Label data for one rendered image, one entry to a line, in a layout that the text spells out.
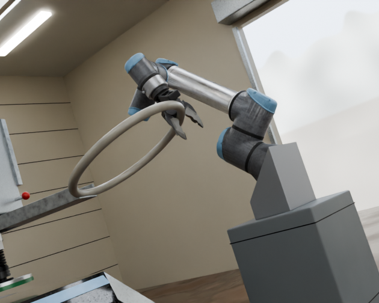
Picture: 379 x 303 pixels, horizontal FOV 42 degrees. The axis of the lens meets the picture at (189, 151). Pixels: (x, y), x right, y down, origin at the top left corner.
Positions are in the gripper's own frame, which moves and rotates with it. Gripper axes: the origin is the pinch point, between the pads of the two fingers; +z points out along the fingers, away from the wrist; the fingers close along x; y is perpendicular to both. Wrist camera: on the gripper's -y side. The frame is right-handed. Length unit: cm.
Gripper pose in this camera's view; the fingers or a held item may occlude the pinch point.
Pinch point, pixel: (192, 130)
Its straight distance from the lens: 175.5
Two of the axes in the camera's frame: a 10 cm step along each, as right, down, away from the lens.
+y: -0.9, 3.4, 9.4
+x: -7.8, 5.6, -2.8
